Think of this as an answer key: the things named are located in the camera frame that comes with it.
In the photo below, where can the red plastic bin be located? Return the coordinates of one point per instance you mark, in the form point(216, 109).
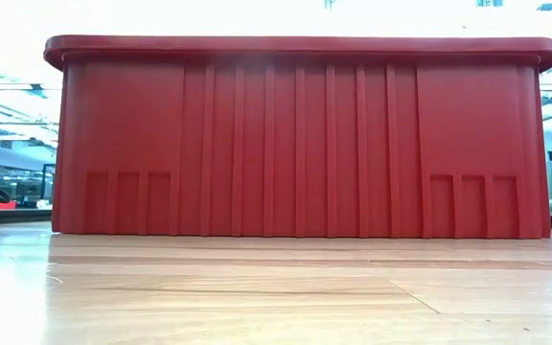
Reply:
point(305, 144)

